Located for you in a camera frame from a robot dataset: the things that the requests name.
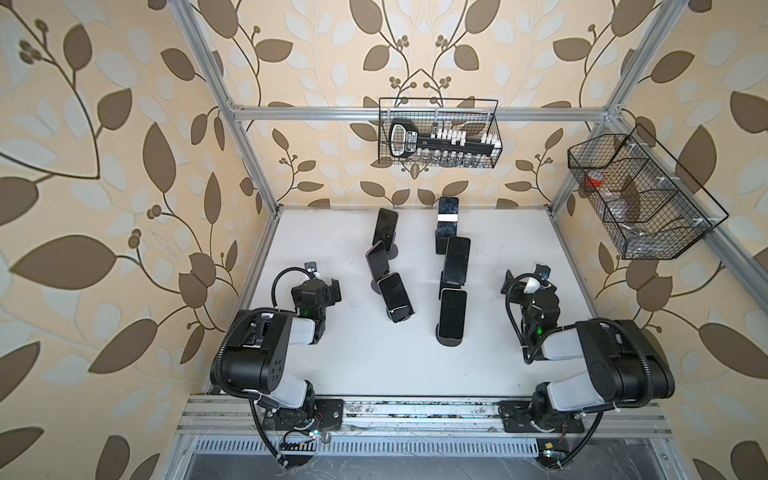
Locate green phone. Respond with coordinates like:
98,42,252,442
378,272,414,323

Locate black phone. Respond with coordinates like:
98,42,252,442
437,289,467,339

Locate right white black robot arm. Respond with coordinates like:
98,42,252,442
500,264,676,429

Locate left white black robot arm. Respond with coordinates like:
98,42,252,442
210,262,342,422

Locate back left round stand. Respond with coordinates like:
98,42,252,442
385,243,399,260

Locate front right black stand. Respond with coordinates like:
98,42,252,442
436,326,463,347

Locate back left phone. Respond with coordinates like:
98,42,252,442
372,208,398,252

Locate back right phone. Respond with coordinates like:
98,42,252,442
436,197,459,239

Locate red capped clear item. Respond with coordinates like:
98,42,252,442
584,170,605,192

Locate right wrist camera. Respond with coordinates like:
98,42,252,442
533,263,551,282

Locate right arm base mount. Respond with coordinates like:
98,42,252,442
498,400,586,435

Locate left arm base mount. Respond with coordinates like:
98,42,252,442
264,397,345,431

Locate front aluminium rail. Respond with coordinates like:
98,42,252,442
173,393,673,458

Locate right wire basket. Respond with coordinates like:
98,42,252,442
567,124,729,261

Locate wire basket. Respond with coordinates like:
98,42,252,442
378,96,503,169
567,124,729,261

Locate back wire basket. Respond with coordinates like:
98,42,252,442
378,96,503,169

